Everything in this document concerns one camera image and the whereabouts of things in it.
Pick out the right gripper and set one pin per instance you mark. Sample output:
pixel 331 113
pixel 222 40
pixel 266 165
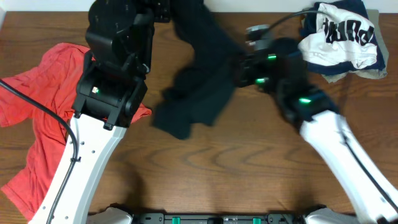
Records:
pixel 244 70

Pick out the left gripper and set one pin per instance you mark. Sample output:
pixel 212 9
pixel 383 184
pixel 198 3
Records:
pixel 155 9

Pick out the black t-shirt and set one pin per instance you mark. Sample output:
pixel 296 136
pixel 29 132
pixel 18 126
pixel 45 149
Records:
pixel 202 89

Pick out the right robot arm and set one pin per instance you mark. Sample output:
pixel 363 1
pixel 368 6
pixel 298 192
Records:
pixel 278 69

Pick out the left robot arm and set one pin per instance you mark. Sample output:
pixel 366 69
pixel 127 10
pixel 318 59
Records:
pixel 108 95

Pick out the navy blue garment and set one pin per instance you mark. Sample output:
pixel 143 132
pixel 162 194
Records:
pixel 339 70

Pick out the white printed t-shirt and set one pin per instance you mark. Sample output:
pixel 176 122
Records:
pixel 341 36

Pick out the red t-shirt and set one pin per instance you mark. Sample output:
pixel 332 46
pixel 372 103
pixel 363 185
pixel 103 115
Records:
pixel 53 84

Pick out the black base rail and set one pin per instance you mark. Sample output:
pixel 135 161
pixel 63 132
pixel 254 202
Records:
pixel 270 218

